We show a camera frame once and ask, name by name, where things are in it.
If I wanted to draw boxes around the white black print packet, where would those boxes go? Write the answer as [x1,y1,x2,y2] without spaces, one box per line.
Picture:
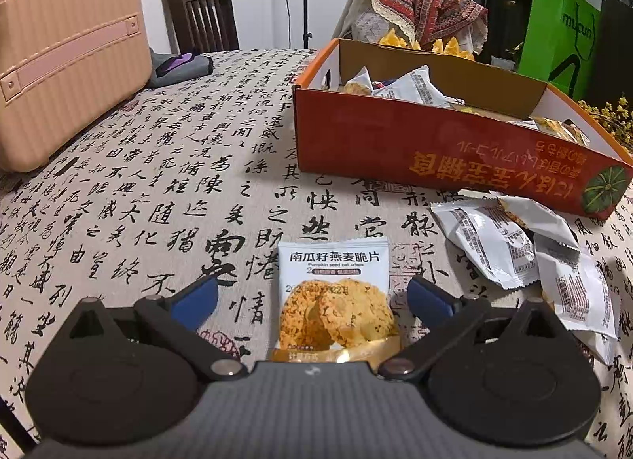
[373,66,452,109]

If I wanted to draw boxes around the pink suitcase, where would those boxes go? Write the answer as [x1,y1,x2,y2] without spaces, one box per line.
[0,0,153,173]

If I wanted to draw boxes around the orange cardboard box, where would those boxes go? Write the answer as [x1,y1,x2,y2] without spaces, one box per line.
[292,37,633,220]

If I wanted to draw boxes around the red patterned cloth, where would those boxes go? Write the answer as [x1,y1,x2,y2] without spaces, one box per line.
[358,0,489,62]

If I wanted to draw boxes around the black flat bag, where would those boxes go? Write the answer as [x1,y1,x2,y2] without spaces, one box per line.
[586,0,633,104]

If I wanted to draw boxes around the yellow flower sprig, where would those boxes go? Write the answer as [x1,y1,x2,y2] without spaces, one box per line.
[576,97,633,153]

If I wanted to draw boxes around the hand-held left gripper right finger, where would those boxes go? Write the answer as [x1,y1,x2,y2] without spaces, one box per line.
[377,274,565,383]

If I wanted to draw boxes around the yellow snack packet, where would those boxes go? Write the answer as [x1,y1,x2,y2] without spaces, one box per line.
[524,115,591,147]

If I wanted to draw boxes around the green shopping bag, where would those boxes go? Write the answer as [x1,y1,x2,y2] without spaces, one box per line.
[517,0,601,99]

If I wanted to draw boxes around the dark wooden chair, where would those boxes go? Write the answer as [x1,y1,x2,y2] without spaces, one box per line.
[164,0,240,55]

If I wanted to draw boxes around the grey folded pouch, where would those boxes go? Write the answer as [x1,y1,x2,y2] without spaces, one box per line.
[148,51,214,90]

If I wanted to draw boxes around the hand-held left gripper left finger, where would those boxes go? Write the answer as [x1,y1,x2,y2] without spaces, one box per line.
[66,274,248,385]

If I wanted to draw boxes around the artificial sunflowers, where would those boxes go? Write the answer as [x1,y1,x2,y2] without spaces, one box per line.
[377,28,476,63]

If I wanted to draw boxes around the cookie picture snack packet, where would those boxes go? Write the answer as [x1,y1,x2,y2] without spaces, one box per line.
[269,236,400,366]

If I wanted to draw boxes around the calligraphy print tablecloth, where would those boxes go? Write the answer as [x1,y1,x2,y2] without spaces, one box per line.
[0,48,633,459]

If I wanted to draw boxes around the pile of white snack packets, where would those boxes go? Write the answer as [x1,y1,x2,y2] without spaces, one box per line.
[430,195,621,366]

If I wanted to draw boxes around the small cookie packet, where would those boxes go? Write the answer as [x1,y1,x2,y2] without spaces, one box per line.
[341,68,375,96]

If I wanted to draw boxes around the beige covered object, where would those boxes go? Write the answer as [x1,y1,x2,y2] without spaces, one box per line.
[337,0,387,42]

